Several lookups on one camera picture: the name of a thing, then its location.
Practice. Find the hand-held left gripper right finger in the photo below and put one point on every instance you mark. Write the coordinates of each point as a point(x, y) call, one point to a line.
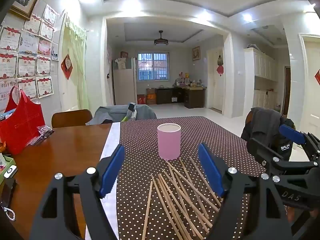
point(210, 170)

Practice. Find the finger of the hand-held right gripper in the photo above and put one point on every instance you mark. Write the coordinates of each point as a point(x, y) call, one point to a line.
point(291, 132)
point(260, 152)

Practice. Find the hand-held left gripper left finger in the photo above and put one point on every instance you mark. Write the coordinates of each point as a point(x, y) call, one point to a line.
point(112, 172)

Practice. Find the bunch of wooden chopsticks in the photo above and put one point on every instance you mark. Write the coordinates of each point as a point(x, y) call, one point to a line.
point(175, 195)

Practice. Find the pink cup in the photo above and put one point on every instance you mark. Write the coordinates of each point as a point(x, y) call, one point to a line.
point(168, 142)

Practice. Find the dark jacket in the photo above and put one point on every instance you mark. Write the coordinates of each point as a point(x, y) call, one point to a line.
point(265, 125)

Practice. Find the white underlay cloth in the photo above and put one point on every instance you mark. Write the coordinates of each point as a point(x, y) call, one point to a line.
point(111, 137)

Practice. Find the white panel door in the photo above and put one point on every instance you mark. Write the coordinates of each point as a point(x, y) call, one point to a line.
point(311, 100)

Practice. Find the brown polka dot tablecloth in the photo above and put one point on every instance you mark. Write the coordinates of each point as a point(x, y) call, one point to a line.
point(140, 142)

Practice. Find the grey jacket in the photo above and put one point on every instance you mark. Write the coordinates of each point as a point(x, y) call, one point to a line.
point(110, 115)

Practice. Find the red door sticker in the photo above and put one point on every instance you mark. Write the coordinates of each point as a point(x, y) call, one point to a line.
point(318, 77)

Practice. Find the dark wooden desk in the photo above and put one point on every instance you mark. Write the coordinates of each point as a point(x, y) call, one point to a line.
point(192, 96)

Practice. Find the red cardboard box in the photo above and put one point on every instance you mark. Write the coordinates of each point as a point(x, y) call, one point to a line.
point(141, 99)

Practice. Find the clear plastic bag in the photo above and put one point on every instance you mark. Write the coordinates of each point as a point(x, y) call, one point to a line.
point(41, 135)

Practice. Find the orange cardboard box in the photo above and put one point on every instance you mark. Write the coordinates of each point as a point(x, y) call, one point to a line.
point(151, 96)

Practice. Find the white refrigerator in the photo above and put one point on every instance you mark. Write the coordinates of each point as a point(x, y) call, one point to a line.
point(123, 85)

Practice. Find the red hanging door ornament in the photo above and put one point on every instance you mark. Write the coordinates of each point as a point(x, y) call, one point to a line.
point(220, 68)

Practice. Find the red tote bag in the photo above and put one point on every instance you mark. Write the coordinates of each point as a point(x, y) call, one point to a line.
point(20, 130)

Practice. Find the white key fob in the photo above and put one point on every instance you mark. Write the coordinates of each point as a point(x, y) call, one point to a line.
point(10, 172)

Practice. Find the black wallet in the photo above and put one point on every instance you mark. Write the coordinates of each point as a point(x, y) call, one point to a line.
point(7, 192)

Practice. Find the green box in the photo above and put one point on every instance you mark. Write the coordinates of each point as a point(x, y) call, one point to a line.
point(5, 161)

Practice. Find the barred window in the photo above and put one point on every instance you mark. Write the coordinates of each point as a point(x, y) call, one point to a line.
point(153, 66)

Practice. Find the green curtain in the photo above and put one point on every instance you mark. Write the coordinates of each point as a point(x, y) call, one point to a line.
point(75, 62)

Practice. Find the ceiling fan lamp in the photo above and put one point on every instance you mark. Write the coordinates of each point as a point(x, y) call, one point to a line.
point(160, 41)

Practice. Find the white wall cabinets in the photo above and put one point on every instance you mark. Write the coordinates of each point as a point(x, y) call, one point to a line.
point(262, 67)

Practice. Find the red diamond wall decoration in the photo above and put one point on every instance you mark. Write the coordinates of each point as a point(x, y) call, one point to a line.
point(67, 66)

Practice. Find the small framed wall picture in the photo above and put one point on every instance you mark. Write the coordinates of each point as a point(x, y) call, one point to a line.
point(196, 53)

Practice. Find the wall of award certificates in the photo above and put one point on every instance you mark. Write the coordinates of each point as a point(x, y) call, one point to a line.
point(27, 62)

